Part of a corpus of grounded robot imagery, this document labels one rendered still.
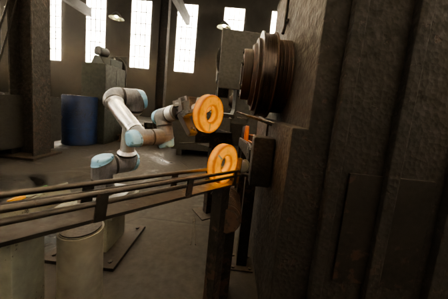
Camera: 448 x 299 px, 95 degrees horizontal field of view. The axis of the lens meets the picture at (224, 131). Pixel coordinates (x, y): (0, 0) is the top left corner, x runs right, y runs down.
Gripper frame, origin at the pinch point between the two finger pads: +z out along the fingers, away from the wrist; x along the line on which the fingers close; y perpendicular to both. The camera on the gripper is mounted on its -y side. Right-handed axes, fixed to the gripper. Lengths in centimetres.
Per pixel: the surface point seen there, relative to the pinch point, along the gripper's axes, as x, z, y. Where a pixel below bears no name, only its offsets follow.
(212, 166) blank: -7.6, 4.9, -21.7
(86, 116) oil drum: 81, -355, 55
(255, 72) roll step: 28.4, 8.1, 18.3
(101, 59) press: 272, -714, 325
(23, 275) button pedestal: -52, -32, -45
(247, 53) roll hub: 31.2, 3.5, 30.0
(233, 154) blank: 4.2, 6.3, -19.0
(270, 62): 27.5, 16.6, 20.3
